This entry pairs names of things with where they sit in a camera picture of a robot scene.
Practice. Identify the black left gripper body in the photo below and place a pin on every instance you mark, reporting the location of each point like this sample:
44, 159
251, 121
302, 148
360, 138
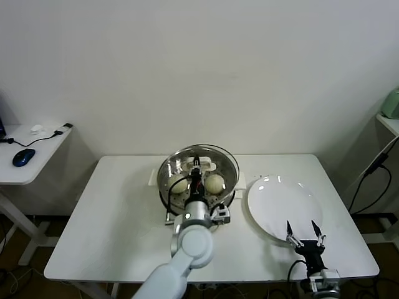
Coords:
197, 190

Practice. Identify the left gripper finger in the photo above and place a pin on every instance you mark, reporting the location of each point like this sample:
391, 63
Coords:
197, 162
196, 173

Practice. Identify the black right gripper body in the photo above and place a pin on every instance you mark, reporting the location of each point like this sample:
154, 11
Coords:
313, 253

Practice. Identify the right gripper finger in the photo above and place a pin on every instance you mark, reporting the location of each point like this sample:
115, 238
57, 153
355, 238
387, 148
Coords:
293, 236
320, 238

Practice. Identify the white steamed baozi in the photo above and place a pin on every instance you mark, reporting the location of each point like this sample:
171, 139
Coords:
178, 186
215, 183

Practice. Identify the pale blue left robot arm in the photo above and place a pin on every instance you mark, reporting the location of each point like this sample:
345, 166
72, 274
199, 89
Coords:
193, 243

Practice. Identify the stainless steel steamer basket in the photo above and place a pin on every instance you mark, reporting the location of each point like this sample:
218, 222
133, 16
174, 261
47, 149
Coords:
229, 187

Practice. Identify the white round plate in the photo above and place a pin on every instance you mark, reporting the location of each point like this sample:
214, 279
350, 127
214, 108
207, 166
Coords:
280, 205

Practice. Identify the small black adapter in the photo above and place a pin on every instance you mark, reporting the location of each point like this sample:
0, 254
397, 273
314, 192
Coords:
64, 127

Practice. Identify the pale green appliance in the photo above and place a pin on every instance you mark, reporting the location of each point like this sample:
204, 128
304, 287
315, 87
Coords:
391, 104

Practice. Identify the white crumpled tissue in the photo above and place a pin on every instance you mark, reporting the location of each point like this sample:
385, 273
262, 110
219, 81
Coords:
36, 129

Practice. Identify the white standing desk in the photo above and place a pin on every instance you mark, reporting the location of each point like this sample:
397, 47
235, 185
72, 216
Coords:
31, 174

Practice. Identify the blue computer mouse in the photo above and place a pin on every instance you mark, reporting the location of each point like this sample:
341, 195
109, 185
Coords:
22, 157

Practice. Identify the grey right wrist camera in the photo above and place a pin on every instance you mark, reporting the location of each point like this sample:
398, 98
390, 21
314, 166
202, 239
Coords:
325, 277

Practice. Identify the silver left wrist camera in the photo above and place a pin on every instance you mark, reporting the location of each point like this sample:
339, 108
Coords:
222, 215

